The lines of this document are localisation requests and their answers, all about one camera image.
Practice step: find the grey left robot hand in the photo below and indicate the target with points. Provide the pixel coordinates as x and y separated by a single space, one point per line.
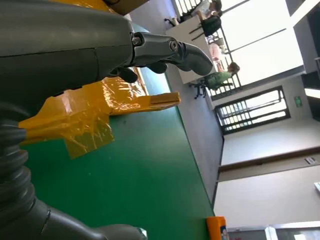
55 43

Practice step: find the orange bottle with printed label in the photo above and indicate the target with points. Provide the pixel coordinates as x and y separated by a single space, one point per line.
215 228

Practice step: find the yellow taped flat cardboard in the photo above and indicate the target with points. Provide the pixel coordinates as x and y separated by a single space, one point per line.
84 112

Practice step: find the brown cardboard box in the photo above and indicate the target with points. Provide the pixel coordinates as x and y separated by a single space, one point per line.
124 5

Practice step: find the green table mat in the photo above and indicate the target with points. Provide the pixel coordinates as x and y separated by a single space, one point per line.
140 172

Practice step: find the white desk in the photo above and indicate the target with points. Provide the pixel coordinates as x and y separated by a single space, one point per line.
185 36

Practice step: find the black office chair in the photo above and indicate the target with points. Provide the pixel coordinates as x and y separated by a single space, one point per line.
211 26
200 87

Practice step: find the person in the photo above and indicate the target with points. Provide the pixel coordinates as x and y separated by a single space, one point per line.
220 78
208 7
216 56

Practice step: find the black window grille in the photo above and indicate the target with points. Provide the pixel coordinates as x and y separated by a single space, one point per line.
250 111

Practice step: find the green exit sign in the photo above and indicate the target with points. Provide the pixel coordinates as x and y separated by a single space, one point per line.
297 101

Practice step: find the brown wooden wall rail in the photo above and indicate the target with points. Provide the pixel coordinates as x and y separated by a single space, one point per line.
263 160

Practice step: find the small white wall label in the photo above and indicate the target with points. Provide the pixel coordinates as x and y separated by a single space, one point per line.
310 161

